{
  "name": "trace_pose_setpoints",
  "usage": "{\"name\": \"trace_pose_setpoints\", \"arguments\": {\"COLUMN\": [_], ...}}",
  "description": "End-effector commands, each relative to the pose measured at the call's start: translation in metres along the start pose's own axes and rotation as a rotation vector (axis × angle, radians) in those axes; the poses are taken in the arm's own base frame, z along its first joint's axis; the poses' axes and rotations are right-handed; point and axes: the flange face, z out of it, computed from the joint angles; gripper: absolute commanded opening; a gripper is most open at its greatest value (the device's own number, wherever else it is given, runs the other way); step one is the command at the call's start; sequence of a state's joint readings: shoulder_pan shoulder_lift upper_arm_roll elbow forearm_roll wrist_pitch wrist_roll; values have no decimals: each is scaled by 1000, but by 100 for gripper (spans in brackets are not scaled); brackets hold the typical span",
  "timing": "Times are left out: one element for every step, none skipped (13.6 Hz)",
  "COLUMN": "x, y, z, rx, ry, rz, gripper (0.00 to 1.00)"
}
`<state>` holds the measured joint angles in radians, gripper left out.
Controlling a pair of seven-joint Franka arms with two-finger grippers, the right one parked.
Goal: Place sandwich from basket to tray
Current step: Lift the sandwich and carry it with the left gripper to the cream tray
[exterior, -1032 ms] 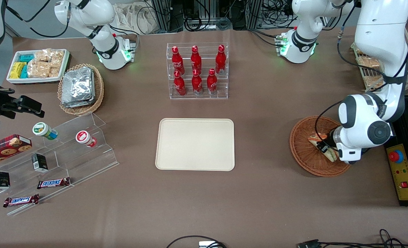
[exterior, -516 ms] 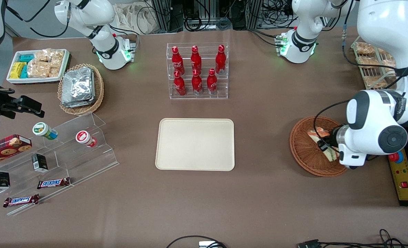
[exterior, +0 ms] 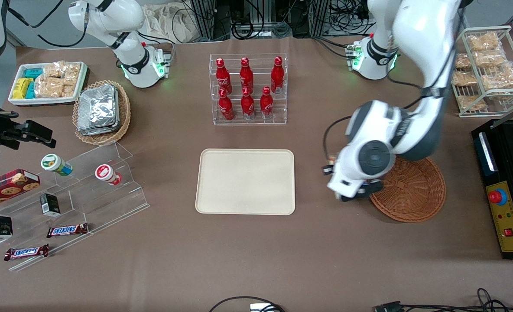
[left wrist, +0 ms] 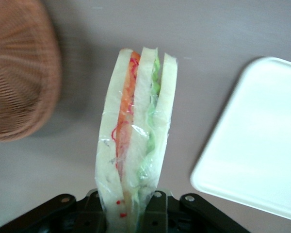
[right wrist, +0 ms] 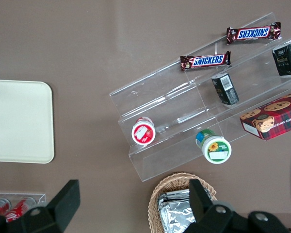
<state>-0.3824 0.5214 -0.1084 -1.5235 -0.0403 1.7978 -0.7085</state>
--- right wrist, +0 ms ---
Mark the silver foil pack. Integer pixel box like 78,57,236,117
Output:
156,194,197,233
162,189,191,198

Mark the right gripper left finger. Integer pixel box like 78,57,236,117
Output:
0,180,81,233

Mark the small black carton box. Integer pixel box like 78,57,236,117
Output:
210,73,240,106
272,40,291,77

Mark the clear acrylic bottle rack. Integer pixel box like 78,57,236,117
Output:
0,192,47,213

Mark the red tartan cookie box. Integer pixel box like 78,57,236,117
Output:
240,88,291,141

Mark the red lidded yogurt cup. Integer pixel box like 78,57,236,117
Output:
131,116,157,146

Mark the green lidded yogurt cup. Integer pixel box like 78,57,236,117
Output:
195,129,232,165

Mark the light tan wicker basket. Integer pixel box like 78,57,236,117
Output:
147,172,218,233

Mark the clear acrylic stepped shelf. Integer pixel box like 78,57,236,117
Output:
109,12,291,183

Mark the cream plastic tray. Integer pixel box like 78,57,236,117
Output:
0,79,55,164

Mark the brown Snickers chocolate bar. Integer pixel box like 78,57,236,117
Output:
226,22,282,45
179,50,232,72

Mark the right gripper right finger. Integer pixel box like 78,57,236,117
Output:
179,179,289,233

